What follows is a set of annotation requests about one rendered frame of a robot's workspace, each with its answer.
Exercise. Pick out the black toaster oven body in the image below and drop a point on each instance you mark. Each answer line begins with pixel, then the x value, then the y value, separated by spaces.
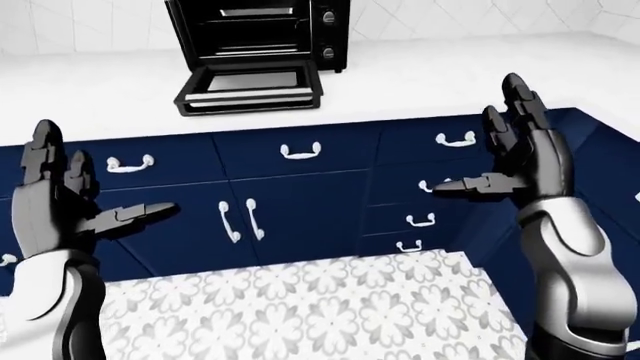
pixel 260 32

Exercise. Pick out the navy blue cabinet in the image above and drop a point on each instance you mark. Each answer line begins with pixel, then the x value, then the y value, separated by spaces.
pixel 310 187

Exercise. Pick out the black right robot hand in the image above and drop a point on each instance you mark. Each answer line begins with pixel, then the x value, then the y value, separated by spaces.
pixel 547 168

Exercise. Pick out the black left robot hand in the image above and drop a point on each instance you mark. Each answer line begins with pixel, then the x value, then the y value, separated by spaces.
pixel 35 210

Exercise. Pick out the black toaster oven door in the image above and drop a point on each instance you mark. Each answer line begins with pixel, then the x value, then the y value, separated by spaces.
pixel 250 90

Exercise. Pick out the round toaster oven knob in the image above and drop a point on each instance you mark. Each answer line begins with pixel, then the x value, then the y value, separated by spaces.
pixel 328 52
pixel 328 16

